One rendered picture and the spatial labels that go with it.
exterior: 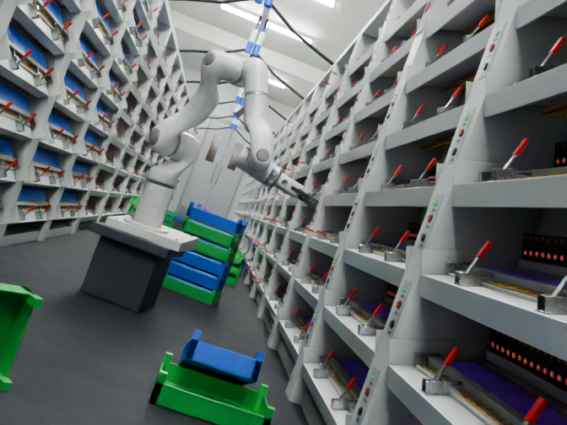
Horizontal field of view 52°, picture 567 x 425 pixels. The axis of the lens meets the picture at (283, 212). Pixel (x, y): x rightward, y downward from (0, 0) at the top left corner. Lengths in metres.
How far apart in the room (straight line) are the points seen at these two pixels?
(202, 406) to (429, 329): 0.60
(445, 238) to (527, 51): 0.42
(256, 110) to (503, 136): 1.07
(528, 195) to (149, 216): 1.74
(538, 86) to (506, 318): 0.42
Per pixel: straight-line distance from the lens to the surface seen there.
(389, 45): 2.75
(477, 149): 1.27
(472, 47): 1.53
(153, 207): 2.43
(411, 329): 1.23
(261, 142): 2.02
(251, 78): 2.19
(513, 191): 1.02
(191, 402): 1.51
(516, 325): 0.88
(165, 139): 2.38
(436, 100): 2.01
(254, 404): 1.72
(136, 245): 2.35
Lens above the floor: 0.50
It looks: 2 degrees up
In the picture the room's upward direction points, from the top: 20 degrees clockwise
